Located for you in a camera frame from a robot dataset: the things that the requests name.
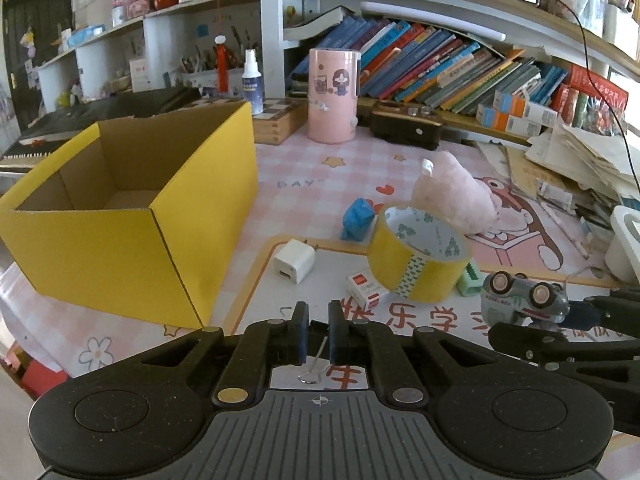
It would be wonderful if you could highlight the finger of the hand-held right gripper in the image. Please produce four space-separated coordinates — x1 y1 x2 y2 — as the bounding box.
489 324 640 431
566 290 640 335

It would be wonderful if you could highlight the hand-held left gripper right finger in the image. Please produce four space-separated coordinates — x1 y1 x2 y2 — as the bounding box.
329 301 506 407

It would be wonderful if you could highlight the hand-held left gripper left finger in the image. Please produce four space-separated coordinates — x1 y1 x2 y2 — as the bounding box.
135 302 310 409

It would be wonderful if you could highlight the small red white box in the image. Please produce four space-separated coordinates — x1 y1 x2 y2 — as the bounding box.
347 270 391 311

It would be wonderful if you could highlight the grey toy car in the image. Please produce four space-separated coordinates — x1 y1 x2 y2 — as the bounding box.
480 271 571 331

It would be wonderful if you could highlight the white charger plug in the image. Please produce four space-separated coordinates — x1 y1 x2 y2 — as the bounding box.
273 239 317 284

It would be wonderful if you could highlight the yellow tape roll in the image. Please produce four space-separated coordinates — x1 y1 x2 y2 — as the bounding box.
367 203 473 303

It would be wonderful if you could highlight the small green plastic piece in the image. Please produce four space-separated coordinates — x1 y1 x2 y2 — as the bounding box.
457 260 483 297

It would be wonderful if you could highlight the blue wrapper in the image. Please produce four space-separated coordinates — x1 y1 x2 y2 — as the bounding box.
341 198 376 242

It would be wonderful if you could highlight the pink plush toy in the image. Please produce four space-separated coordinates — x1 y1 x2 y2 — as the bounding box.
411 152 503 235

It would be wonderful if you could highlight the yellow cardboard box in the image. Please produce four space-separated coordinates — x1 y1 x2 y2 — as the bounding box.
0 101 259 329

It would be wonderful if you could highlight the metal paper clip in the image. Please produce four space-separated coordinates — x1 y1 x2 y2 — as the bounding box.
297 337 331 385

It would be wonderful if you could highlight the white plastic container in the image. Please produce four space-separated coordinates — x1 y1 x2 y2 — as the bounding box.
605 205 640 283

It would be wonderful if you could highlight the stack of papers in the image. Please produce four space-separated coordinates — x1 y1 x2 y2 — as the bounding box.
525 120 640 211

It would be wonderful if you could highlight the orange white carton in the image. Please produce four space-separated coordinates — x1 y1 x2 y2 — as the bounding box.
475 104 543 137
492 90 558 127

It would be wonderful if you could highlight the dark wooden box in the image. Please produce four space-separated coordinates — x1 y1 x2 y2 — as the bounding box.
370 101 443 151

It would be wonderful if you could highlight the red book set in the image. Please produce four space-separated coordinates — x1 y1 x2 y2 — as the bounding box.
552 65 628 136

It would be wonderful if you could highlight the wooden chess box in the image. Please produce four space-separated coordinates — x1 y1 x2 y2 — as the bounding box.
251 97 308 145

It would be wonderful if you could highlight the pink cartoon cylinder container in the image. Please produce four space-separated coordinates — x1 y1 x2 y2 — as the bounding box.
307 48 362 145

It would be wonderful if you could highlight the white spray bottle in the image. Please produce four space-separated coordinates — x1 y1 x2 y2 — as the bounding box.
242 50 264 116

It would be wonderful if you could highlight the white pen tray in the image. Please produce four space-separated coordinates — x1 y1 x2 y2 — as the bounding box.
182 57 246 93

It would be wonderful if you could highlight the row of leaning books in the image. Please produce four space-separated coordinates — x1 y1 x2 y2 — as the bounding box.
290 15 568 116

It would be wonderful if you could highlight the red slim bottle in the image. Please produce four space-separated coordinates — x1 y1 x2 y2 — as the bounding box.
214 35 230 95

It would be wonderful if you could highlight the white bookshelf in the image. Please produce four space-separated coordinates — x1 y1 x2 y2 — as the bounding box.
37 0 640 141

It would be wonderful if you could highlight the black keyboard piano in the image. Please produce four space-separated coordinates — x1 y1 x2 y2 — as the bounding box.
0 87 201 176

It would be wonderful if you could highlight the red white shelf box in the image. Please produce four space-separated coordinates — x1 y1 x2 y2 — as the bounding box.
129 57 149 92

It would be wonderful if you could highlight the white tube lamp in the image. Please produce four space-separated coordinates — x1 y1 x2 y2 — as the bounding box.
360 2 506 41

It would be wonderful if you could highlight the blue tissue packet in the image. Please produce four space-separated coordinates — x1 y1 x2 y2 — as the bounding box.
67 24 106 51

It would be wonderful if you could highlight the dark door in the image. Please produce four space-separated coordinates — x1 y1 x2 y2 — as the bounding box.
0 0 76 128

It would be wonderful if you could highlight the black cable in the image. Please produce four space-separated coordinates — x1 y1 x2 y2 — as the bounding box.
542 0 640 186

